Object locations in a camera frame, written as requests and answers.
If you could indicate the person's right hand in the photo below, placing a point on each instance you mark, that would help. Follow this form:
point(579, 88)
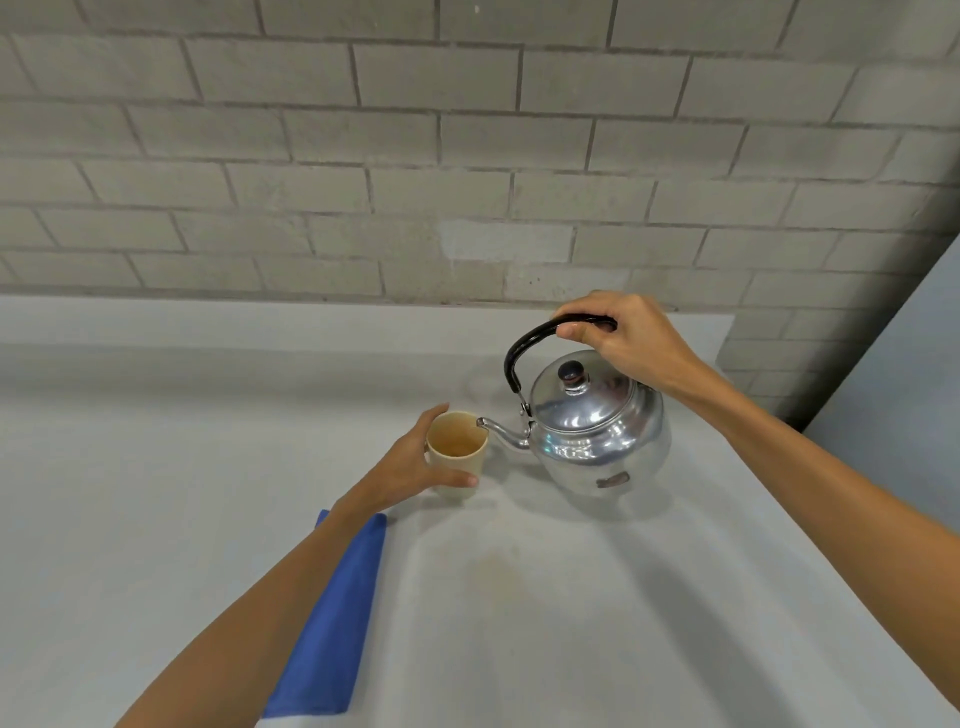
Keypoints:
point(645, 345)

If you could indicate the person's left hand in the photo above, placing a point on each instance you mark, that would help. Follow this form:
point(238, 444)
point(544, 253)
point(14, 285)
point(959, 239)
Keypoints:
point(397, 471)

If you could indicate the person's left thumb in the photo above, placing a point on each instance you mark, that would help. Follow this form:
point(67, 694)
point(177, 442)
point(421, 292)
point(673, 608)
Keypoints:
point(455, 480)

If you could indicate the person's right thumb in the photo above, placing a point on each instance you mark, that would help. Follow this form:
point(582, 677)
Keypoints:
point(577, 330)

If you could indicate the beige cup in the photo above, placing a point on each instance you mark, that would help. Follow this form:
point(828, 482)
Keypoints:
point(454, 450)

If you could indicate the silver metal kettle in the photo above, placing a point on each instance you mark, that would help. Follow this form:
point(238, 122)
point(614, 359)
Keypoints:
point(592, 427)

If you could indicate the person's right forearm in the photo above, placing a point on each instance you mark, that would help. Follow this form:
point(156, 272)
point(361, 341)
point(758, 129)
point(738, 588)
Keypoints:
point(832, 525)

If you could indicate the person's left forearm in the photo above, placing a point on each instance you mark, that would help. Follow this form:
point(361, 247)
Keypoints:
point(255, 622)

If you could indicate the blue cloth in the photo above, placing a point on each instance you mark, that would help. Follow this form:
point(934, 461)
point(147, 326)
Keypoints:
point(334, 622)

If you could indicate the grey panel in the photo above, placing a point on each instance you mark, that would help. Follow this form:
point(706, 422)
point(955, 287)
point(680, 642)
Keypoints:
point(892, 390)

